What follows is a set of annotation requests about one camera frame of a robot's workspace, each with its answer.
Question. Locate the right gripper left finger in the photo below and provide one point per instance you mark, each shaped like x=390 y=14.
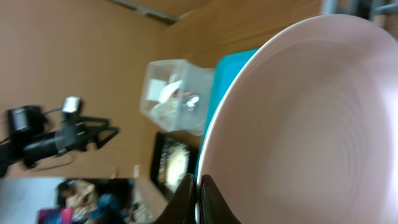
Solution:
x=181 y=209

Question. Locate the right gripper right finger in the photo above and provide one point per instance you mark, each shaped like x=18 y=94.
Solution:
x=212 y=206

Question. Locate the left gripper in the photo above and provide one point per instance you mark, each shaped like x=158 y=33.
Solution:
x=70 y=136

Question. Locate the white rice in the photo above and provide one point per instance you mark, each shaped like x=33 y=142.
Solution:
x=173 y=165

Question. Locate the white napkin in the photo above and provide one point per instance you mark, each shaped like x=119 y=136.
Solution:
x=168 y=101

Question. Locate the red snack wrapper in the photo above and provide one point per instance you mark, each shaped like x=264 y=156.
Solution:
x=188 y=100

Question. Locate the pink plate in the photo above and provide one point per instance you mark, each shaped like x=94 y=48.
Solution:
x=307 y=131

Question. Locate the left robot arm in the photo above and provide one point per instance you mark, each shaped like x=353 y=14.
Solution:
x=29 y=141

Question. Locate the grey dishwasher rack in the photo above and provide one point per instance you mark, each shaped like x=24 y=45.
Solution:
x=382 y=13

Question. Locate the black plastic tray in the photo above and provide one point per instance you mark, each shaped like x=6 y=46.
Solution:
x=161 y=140

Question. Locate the clear plastic bin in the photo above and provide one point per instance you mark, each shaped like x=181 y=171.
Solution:
x=194 y=78

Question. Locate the teal serving tray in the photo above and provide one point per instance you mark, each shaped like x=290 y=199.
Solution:
x=225 y=72

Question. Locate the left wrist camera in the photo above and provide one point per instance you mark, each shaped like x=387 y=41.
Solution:
x=71 y=104

